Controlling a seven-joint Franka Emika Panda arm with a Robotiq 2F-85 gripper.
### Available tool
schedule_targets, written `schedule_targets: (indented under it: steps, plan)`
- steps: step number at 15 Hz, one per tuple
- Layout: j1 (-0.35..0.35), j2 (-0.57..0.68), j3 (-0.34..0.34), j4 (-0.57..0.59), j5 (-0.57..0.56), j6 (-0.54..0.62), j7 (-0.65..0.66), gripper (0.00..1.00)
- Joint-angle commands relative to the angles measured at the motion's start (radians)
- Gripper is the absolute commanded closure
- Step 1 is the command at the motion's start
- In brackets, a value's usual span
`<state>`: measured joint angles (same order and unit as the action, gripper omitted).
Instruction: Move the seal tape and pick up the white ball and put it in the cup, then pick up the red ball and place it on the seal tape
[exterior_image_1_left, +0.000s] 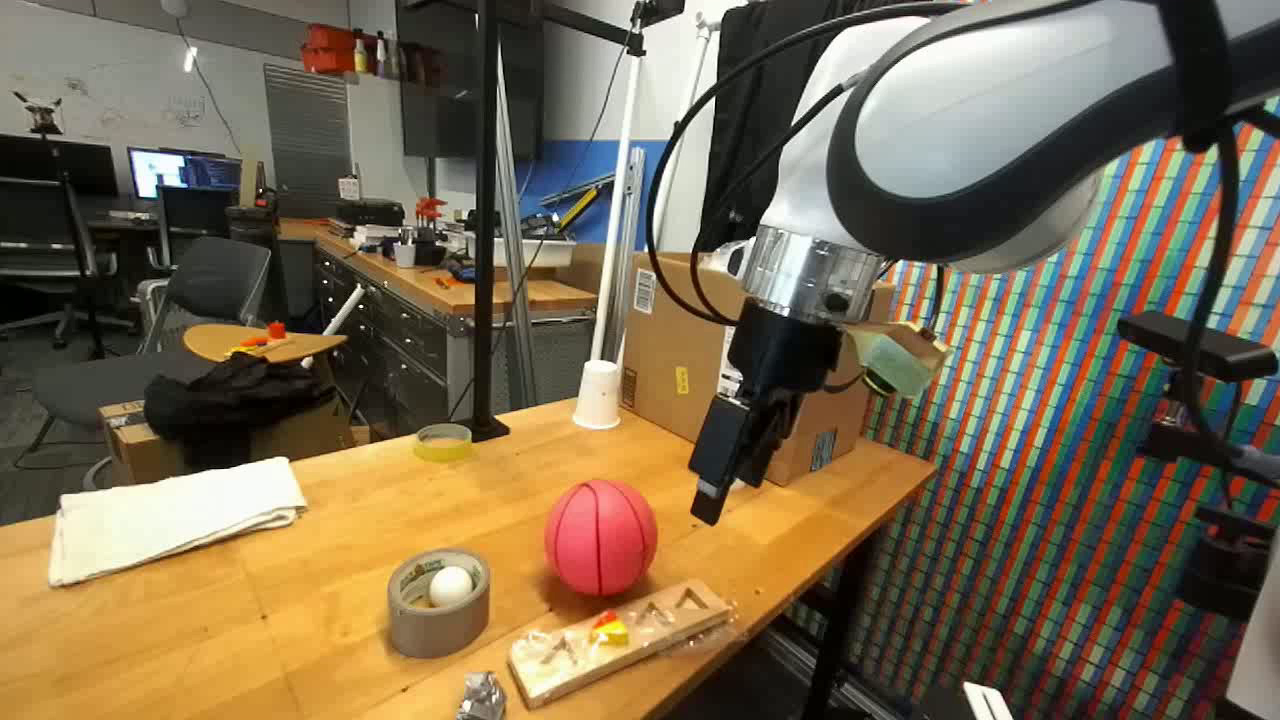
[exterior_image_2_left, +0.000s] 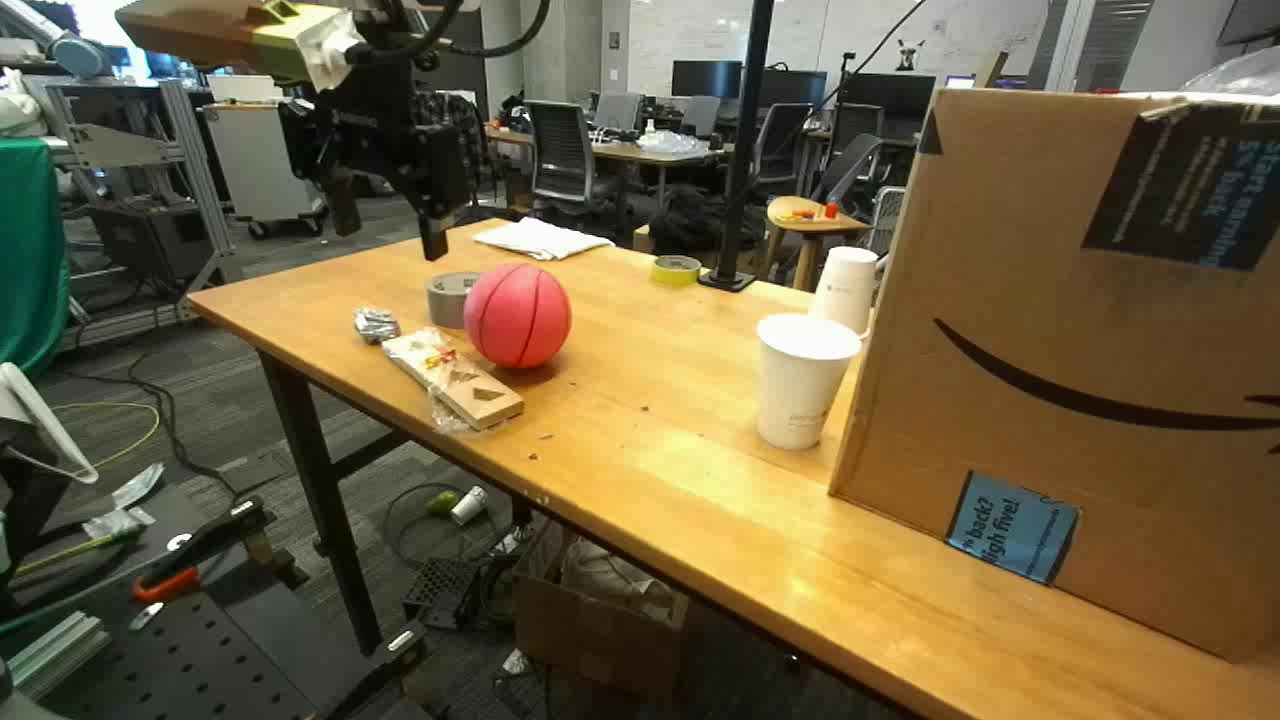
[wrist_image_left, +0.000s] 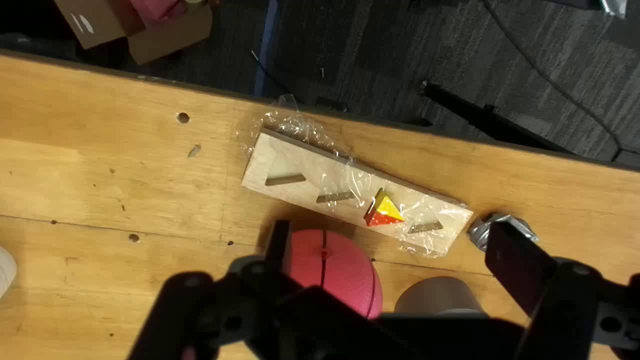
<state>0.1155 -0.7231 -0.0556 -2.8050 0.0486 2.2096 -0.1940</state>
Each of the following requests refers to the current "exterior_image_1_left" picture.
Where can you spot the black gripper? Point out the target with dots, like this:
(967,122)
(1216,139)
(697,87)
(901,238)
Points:
(787,354)

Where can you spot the pink rubber basketball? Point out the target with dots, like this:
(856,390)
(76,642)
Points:
(601,538)

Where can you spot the white ping pong ball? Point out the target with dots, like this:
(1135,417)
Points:
(450,586)

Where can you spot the grey duct tape roll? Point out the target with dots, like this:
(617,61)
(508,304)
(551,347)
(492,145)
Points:
(414,632)

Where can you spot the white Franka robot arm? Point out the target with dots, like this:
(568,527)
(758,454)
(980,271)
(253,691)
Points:
(960,122)

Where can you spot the white tapered cup stack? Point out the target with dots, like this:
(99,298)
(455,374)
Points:
(598,396)

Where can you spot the clear yellow tape roll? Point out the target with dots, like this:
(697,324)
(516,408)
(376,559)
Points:
(446,447)

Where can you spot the large Amazon cardboard box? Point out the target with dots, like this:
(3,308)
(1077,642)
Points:
(665,347)

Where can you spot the wooden shape puzzle board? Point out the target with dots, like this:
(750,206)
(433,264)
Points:
(627,642)

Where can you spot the white pole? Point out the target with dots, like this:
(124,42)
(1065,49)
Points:
(612,241)

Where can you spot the colourful striped backdrop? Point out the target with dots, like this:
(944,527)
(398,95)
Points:
(1040,533)

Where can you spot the black curtain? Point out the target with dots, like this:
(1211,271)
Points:
(746,135)

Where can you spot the black pole stand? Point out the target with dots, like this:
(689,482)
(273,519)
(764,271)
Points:
(486,241)

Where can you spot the small white tag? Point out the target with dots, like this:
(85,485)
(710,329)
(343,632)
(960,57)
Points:
(984,703)

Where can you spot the wooden workbench with drawers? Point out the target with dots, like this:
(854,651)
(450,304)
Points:
(403,341)

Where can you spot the black bag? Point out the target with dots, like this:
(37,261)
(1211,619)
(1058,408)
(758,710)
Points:
(232,400)

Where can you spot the grey office chair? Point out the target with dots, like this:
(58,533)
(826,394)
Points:
(220,283)

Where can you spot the red toolbox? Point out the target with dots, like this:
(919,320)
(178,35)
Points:
(325,49)

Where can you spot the white folded towel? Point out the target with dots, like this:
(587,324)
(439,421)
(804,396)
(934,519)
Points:
(175,513)

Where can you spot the small brown cardboard box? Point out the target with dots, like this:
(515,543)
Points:
(132,447)

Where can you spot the lit computer monitor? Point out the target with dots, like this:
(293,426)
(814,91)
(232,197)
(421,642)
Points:
(183,171)

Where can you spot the black office chair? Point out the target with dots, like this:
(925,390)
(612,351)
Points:
(44,233)

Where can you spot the dark computer monitor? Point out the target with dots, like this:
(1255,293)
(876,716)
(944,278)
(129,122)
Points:
(54,163)

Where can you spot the green wrist camera bar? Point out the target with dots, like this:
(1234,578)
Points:
(899,357)

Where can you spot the black stereo camera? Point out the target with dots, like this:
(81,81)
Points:
(1194,347)

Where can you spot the dark wall cabinet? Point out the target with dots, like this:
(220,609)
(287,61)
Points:
(446,95)

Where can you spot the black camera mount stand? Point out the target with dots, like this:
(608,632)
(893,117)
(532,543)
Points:
(1227,563)

